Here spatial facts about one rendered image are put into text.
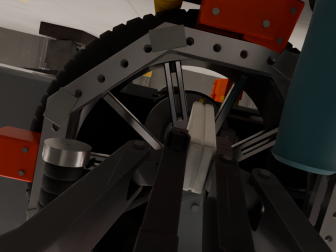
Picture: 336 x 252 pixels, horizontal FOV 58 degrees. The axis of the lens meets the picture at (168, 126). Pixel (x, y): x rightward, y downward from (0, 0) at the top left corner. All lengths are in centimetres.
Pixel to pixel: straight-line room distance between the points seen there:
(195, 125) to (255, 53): 35
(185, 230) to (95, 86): 26
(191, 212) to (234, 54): 26
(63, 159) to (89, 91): 23
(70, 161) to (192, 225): 18
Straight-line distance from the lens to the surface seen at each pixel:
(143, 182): 15
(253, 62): 51
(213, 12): 50
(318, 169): 43
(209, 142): 16
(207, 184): 16
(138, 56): 49
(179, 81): 60
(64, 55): 726
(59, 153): 29
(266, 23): 51
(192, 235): 40
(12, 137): 56
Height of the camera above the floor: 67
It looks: 8 degrees up
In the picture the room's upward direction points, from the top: 167 degrees counter-clockwise
